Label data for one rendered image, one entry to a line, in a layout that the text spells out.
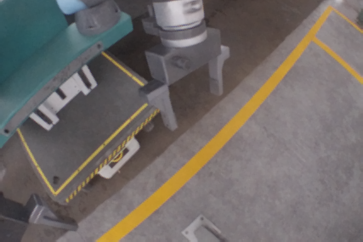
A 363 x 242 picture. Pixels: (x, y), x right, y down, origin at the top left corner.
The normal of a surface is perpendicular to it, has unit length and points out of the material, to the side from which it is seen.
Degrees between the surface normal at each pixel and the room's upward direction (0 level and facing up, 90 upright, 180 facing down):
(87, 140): 0
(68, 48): 0
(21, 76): 0
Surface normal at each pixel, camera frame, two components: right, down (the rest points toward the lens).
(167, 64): 0.66, 0.39
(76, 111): 0.01, -0.47
